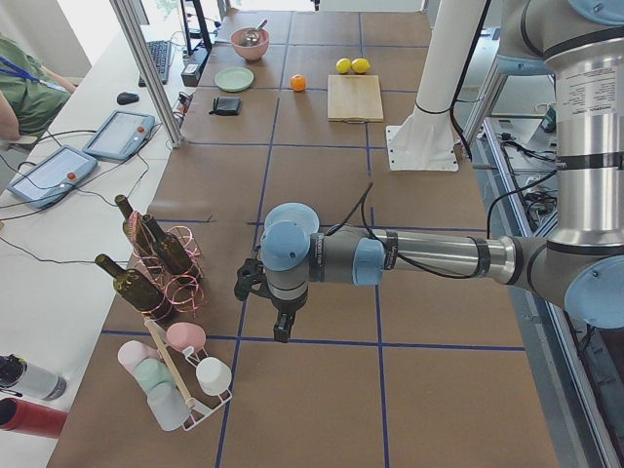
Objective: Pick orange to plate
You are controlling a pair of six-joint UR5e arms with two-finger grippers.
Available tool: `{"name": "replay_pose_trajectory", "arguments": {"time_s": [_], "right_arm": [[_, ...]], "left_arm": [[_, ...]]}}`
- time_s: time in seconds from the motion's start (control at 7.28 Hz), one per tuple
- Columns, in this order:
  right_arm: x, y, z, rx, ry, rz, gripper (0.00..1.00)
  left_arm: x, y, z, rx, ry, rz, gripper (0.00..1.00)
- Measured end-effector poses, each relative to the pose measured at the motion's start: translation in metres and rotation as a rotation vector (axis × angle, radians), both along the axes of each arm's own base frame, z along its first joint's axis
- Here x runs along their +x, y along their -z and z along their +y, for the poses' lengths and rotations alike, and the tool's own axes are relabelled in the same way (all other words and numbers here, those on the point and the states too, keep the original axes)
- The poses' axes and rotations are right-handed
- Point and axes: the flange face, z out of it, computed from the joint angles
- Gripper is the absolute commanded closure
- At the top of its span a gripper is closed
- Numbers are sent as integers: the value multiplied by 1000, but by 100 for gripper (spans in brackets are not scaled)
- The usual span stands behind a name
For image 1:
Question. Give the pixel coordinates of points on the teach pendant far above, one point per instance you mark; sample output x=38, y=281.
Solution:
x=120, y=136

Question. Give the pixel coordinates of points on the grey cup bottom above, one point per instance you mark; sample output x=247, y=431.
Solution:
x=168, y=406

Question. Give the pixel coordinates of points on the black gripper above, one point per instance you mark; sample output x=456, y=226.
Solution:
x=286, y=308

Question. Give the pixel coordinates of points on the orange mandarin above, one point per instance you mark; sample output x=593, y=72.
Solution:
x=298, y=83

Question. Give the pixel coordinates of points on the copper wire bottle rack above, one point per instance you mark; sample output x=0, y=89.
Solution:
x=185, y=298

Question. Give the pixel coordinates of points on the lemon far one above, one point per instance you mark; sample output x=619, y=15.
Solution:
x=360, y=65

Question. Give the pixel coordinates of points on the pink bowl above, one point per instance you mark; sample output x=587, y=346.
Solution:
x=250, y=50

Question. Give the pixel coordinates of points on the teach pendant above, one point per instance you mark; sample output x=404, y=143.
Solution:
x=120, y=136
x=51, y=179

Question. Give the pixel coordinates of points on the mint green cup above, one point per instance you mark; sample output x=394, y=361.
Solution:
x=151, y=372

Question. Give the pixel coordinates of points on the lemon near board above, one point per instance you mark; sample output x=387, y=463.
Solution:
x=343, y=66

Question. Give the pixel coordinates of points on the pink cup top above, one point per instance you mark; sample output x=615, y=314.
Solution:
x=182, y=335

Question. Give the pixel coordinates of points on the light pink cup left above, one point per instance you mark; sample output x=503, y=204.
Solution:
x=133, y=352

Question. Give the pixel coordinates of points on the aluminium frame post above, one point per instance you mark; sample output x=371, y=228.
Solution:
x=130, y=26

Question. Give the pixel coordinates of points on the teach pendant near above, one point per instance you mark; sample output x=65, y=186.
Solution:
x=51, y=179

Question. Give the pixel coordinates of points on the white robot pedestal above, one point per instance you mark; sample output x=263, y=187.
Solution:
x=424, y=142

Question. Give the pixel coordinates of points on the dark wine bottle middle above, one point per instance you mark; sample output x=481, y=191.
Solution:
x=170, y=250

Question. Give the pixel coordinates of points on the dark wine bottle front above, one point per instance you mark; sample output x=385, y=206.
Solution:
x=133, y=286

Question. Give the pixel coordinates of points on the dark wine bottle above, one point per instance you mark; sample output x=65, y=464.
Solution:
x=170, y=250
x=133, y=286
x=131, y=226

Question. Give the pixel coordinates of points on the silver water bottle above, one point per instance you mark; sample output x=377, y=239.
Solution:
x=21, y=378

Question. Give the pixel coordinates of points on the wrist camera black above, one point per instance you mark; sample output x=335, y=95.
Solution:
x=251, y=280

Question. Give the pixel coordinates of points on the seated person green shirt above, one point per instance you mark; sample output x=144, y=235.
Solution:
x=32, y=95

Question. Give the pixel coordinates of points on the green plate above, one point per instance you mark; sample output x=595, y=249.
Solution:
x=234, y=79

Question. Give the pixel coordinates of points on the metal ice scoop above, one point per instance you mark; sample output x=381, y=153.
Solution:
x=252, y=35

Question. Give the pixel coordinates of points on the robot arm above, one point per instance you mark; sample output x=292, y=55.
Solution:
x=579, y=266

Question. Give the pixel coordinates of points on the white cup right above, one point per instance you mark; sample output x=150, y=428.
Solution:
x=214, y=376

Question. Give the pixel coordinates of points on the dark wine bottle back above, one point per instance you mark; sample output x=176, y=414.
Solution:
x=131, y=226

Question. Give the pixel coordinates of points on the red cylinder bottle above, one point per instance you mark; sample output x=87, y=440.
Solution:
x=32, y=419

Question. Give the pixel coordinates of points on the bamboo cutting board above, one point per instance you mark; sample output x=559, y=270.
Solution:
x=354, y=98

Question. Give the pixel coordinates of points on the black computer mouse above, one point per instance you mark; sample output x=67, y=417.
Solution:
x=126, y=98

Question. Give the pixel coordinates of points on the black keyboard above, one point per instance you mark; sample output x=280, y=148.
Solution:
x=161, y=54

